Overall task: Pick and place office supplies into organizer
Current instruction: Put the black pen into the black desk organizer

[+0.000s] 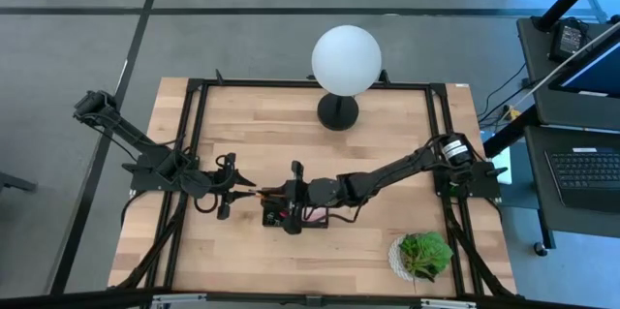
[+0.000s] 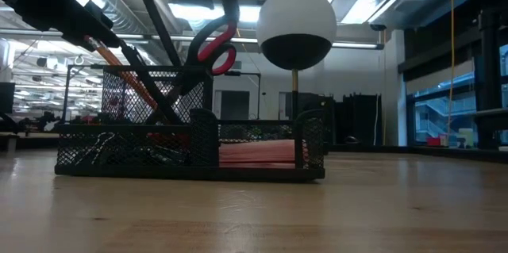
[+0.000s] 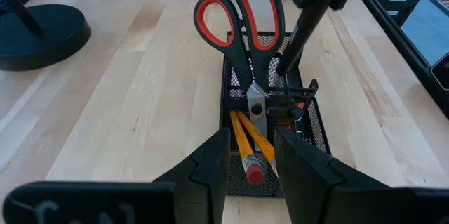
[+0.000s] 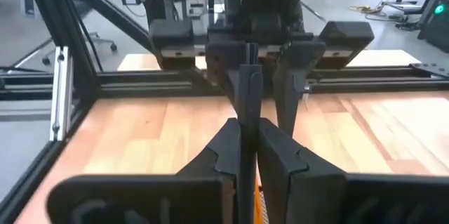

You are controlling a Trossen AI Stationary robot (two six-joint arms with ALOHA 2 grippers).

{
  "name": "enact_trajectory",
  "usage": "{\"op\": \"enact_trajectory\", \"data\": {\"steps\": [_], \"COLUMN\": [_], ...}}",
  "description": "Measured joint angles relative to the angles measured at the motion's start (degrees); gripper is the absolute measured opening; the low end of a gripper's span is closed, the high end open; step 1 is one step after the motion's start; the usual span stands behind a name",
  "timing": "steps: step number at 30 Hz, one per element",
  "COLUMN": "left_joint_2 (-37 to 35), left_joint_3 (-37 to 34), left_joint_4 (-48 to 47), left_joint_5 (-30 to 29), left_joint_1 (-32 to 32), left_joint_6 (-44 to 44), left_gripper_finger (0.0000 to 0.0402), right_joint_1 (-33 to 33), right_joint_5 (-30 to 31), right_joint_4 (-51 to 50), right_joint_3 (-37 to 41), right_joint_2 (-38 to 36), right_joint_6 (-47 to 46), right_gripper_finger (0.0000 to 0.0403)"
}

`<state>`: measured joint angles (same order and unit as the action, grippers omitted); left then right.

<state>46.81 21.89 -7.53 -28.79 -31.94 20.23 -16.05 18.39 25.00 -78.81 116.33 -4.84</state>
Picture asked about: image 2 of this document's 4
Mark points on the long ceiling light tube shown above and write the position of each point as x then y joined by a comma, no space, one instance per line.
39,33

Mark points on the dome security camera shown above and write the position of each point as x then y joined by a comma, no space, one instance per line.
378,27

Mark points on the silver ventilation duct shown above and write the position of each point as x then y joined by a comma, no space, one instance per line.
115,7

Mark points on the orange pencil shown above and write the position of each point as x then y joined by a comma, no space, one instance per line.
107,59

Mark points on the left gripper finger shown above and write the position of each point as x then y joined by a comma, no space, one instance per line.
93,35
99,14

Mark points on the black binder clip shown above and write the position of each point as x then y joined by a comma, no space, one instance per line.
95,148

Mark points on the grey tabletop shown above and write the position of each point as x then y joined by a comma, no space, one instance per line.
492,113

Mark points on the black vertical post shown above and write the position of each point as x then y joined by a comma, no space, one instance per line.
488,86

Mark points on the white globe table lamp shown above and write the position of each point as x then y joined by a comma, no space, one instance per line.
295,11

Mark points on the short ceiling light tube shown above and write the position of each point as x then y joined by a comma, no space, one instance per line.
357,45

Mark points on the black background monitor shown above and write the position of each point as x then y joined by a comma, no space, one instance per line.
7,98

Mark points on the small black dome object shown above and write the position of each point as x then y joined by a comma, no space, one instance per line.
351,140

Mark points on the pale green box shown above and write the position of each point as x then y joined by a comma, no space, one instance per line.
467,137

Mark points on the pink sticky note pad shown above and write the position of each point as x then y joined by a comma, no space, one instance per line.
258,154

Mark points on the black mesh desk organizer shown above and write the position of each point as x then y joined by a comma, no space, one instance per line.
190,173

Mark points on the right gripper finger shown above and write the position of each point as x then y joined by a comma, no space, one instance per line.
230,9

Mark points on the black partition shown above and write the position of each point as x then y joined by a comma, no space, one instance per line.
357,118

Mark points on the small red box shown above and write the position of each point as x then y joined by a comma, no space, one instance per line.
433,142

